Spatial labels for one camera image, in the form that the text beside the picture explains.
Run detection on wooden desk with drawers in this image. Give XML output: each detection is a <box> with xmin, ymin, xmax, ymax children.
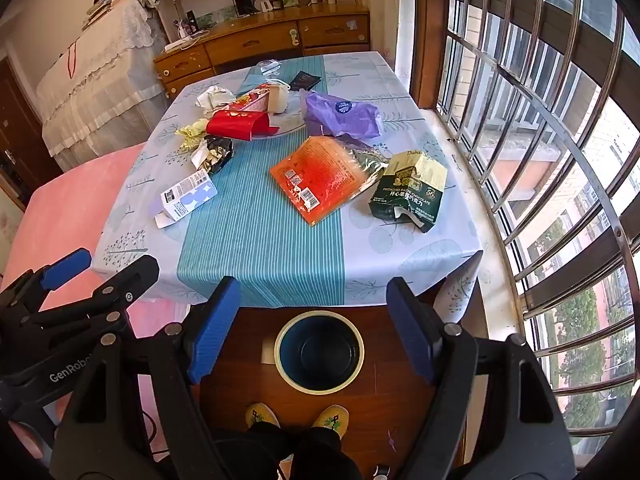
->
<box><xmin>152</xmin><ymin>4</ymin><xmax>372</xmax><ymax>100</ymax></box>

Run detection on pink bed blanket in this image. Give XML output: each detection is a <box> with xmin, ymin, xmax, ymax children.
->
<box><xmin>0</xmin><ymin>142</ymin><xmax>168</xmax><ymax>461</ymax></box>

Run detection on wooden window frame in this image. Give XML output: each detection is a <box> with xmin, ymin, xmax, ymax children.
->
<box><xmin>410</xmin><ymin>0</ymin><xmax>451</xmax><ymax>111</ymax></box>

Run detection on person's right yellow slipper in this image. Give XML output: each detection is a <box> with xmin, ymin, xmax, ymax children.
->
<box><xmin>310</xmin><ymin>404</ymin><xmax>349</xmax><ymax>433</ymax></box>

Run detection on red white printed packet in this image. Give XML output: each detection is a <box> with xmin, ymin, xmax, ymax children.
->
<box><xmin>227</xmin><ymin>85</ymin><xmax>273</xmax><ymax>113</ymax></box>

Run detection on red box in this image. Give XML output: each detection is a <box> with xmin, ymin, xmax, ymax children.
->
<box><xmin>206</xmin><ymin>110</ymin><xmax>277</xmax><ymax>142</ymax></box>

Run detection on white rimmed blue trash bin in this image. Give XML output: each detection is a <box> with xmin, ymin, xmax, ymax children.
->
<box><xmin>274</xmin><ymin>310</ymin><xmax>365</xmax><ymax>393</ymax></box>

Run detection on green chocolate box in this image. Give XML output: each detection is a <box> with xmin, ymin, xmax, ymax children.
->
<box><xmin>369</xmin><ymin>150</ymin><xmax>447</xmax><ymax>234</ymax></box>

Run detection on white tissue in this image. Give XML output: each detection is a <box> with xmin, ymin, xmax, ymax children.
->
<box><xmin>195</xmin><ymin>86</ymin><xmax>236</xmax><ymax>112</ymax></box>

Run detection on teal white printed tablecloth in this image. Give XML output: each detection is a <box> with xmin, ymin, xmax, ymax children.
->
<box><xmin>91</xmin><ymin>51</ymin><xmax>485</xmax><ymax>311</ymax></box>

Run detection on white power strip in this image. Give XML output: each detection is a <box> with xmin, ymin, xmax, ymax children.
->
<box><xmin>164</xmin><ymin>35</ymin><xmax>208</xmax><ymax>53</ymax></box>

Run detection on white window sill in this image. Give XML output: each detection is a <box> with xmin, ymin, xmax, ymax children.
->
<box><xmin>420</xmin><ymin>107</ymin><xmax>526</xmax><ymax>361</ymax></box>

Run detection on small black packet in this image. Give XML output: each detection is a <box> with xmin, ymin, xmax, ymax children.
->
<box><xmin>289</xmin><ymin>71</ymin><xmax>322</xmax><ymax>92</ymax></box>

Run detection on brown wooden door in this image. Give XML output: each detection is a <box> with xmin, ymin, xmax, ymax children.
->
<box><xmin>0</xmin><ymin>55</ymin><xmax>63</xmax><ymax>211</ymax></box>

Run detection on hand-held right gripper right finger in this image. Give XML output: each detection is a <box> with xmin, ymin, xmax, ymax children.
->
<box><xmin>387</xmin><ymin>277</ymin><xmax>576</xmax><ymax>480</ymax></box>

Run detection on yellow-green wrapper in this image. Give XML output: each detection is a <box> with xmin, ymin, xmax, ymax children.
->
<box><xmin>175</xmin><ymin>119</ymin><xmax>211</xmax><ymax>153</ymax></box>

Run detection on person's yellow slipper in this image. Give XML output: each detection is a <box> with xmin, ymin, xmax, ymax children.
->
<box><xmin>310</xmin><ymin>404</ymin><xmax>349</xmax><ymax>433</ymax></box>
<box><xmin>245</xmin><ymin>402</ymin><xmax>282</xmax><ymax>431</ymax></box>

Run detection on small white blue box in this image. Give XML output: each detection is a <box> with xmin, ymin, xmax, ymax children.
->
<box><xmin>154</xmin><ymin>170</ymin><xmax>219</xmax><ymax>229</ymax></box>

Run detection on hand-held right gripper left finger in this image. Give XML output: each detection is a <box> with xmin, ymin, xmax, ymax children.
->
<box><xmin>50</xmin><ymin>276</ymin><xmax>242</xmax><ymax>480</ymax></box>

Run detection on white lace furniture cover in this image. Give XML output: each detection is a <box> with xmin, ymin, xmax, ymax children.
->
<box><xmin>35</xmin><ymin>0</ymin><xmax>168</xmax><ymax>171</ymax></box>

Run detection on person's left trouser leg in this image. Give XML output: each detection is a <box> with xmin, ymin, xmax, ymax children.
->
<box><xmin>215</xmin><ymin>422</ymin><xmax>301</xmax><ymax>480</ymax></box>

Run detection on white paper cup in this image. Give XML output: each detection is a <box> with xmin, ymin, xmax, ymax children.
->
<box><xmin>267</xmin><ymin>82</ymin><xmax>292</xmax><ymax>114</ymax></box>

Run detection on purple plastic bag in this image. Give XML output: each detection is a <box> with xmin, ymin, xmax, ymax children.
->
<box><xmin>299</xmin><ymin>89</ymin><xmax>383</xmax><ymax>140</ymax></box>

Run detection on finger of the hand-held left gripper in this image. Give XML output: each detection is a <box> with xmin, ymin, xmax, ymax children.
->
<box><xmin>0</xmin><ymin>248</ymin><xmax>93</xmax><ymax>322</ymax></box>
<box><xmin>0</xmin><ymin>255</ymin><xmax>160</xmax><ymax>348</ymax></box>

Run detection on person's left yellow slipper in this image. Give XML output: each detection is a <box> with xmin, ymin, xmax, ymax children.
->
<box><xmin>245</xmin><ymin>402</ymin><xmax>282</xmax><ymax>431</ymax></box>

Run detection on metal window grille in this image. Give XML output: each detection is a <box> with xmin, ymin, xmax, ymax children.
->
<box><xmin>435</xmin><ymin>0</ymin><xmax>640</xmax><ymax>461</ymax></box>

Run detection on stack of papers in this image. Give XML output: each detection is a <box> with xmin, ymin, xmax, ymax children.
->
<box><xmin>82</xmin><ymin>0</ymin><xmax>146</xmax><ymax>28</ymax></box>

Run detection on orange snack packet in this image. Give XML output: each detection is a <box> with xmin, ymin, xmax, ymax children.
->
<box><xmin>270</xmin><ymin>136</ymin><xmax>391</xmax><ymax>227</ymax></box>

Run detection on black gold foil wrapper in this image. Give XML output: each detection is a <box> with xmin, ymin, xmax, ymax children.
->
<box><xmin>191</xmin><ymin>136</ymin><xmax>235</xmax><ymax>175</ymax></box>

